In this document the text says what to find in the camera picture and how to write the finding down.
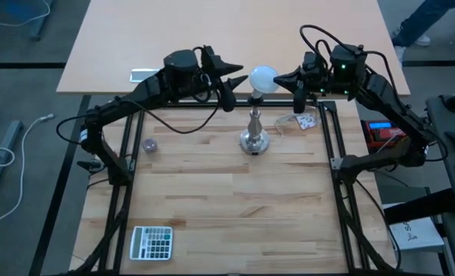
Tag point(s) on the white lightbulb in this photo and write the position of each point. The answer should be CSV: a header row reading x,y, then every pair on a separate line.
x,y
263,78

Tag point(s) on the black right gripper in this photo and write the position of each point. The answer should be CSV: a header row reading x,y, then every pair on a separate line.
x,y
319,80

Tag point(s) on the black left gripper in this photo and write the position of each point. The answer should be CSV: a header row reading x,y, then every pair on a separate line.
x,y
210,82

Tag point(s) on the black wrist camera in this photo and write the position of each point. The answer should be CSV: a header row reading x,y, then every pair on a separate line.
x,y
211,53
311,61

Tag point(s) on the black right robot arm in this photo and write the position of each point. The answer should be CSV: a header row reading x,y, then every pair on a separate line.
x,y
396,111

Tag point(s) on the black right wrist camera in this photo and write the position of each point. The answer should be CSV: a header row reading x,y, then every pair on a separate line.
x,y
311,61

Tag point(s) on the clear plastic packet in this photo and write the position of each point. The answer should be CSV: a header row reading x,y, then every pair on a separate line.
x,y
282,118

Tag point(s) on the white desk calculator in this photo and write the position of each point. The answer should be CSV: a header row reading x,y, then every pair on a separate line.
x,y
150,243

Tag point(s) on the red device with blue display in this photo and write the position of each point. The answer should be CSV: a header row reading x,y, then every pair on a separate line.
x,y
380,136

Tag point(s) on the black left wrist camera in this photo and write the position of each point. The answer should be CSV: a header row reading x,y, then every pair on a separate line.
x,y
211,53

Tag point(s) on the black metal beam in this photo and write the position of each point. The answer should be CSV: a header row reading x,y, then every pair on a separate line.
x,y
419,207

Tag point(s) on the black clamp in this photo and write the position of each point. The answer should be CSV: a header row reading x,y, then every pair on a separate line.
x,y
89,165

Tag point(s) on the small patterned bowl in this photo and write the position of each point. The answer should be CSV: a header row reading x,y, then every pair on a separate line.
x,y
149,145

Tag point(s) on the silver table lamp base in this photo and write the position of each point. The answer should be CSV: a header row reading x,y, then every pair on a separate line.
x,y
254,140

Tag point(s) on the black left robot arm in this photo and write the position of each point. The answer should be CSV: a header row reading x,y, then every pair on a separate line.
x,y
142,94

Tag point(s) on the smartphone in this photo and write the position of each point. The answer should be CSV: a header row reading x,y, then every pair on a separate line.
x,y
142,75

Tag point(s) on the person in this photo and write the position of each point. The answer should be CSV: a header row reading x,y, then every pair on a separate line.
x,y
426,17

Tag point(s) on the white paper box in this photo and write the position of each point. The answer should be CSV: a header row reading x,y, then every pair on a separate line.
x,y
415,234

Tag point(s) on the beige laminate table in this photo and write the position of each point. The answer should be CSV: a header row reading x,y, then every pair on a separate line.
x,y
212,30

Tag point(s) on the black aluminium table frame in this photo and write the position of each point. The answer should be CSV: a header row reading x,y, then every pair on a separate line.
x,y
328,105

